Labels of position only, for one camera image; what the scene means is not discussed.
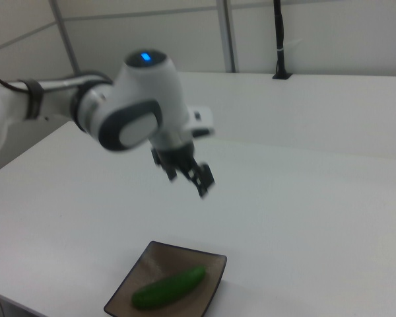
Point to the narrow aluminium partition post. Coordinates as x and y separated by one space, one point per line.
64 36

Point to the black pole with base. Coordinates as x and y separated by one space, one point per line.
279 36

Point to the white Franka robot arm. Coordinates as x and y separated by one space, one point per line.
145 99

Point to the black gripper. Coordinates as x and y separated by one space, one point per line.
176 156

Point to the brown square ceramic plate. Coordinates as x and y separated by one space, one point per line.
158 261

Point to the wide aluminium partition post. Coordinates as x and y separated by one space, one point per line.
226 33

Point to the green cucumber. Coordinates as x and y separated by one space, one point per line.
168 289

